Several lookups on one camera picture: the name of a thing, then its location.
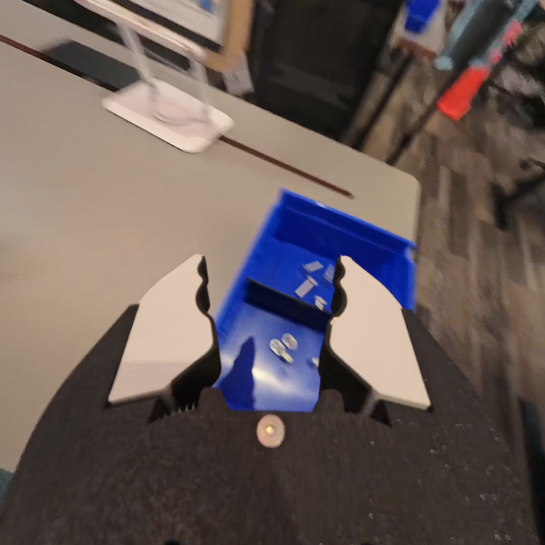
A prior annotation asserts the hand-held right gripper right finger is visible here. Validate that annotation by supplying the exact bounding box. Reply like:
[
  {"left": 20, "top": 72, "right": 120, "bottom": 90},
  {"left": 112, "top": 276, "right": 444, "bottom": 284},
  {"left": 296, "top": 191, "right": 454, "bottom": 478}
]
[{"left": 319, "top": 255, "right": 432, "bottom": 416}]

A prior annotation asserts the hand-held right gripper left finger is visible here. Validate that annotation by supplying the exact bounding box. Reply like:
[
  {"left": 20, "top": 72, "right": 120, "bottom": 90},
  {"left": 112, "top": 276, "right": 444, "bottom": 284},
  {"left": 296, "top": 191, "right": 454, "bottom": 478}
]
[{"left": 107, "top": 254, "right": 222, "bottom": 407}]

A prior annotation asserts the blue plastic bin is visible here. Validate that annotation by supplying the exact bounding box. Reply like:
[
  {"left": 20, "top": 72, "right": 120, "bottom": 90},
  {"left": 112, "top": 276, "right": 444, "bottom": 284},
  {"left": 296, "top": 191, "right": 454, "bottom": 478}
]
[{"left": 211, "top": 188, "right": 417, "bottom": 413}]

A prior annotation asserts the white stand base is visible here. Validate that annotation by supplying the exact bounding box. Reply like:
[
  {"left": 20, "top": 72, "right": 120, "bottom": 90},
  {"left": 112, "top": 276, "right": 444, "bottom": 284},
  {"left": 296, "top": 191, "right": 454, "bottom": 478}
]
[{"left": 101, "top": 17, "right": 235, "bottom": 154}]

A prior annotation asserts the orange traffic cone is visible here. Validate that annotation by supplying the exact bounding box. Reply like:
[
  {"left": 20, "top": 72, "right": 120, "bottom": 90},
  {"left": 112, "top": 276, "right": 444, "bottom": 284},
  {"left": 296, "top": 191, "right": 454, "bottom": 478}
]
[{"left": 437, "top": 67, "right": 491, "bottom": 122}]

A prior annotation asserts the small blue bin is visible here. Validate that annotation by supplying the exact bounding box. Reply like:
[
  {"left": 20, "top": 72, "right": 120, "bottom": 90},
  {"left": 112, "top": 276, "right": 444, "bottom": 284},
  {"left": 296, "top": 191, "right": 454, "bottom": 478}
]
[{"left": 404, "top": 0, "right": 442, "bottom": 34}]

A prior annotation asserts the black desk cable cover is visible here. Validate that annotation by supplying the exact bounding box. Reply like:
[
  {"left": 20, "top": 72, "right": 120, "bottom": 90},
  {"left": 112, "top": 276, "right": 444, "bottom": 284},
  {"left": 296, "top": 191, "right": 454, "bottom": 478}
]
[{"left": 40, "top": 39, "right": 143, "bottom": 92}]

